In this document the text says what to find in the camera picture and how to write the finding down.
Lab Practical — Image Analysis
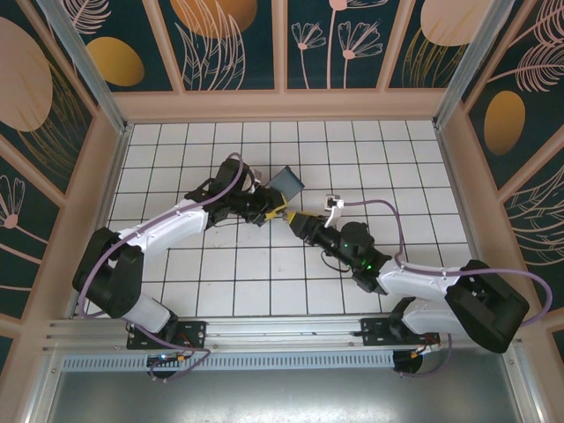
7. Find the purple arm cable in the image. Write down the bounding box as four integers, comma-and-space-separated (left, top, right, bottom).
341, 198, 554, 379
78, 152, 248, 383

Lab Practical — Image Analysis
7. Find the small circuit board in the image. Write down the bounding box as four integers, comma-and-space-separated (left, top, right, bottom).
147, 352, 186, 367

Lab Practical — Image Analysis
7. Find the Starry Night print box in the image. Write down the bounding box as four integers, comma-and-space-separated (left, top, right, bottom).
266, 165, 306, 200

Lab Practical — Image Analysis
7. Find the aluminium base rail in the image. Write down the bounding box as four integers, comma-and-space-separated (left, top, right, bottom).
43, 315, 442, 353

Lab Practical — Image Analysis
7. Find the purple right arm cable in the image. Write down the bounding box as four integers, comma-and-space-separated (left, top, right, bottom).
341, 198, 554, 379

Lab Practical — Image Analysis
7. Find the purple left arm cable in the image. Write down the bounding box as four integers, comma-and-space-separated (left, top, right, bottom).
78, 152, 248, 383

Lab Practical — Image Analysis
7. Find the aluminium frame post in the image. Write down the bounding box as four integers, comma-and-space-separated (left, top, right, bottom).
434, 0, 530, 129
37, 0, 133, 133

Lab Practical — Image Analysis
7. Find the slotted grey cable duct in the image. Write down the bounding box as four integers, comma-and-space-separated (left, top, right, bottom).
61, 352, 396, 372

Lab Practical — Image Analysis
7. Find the grey metal base sheet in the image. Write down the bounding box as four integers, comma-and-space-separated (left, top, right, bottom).
43, 369, 523, 423

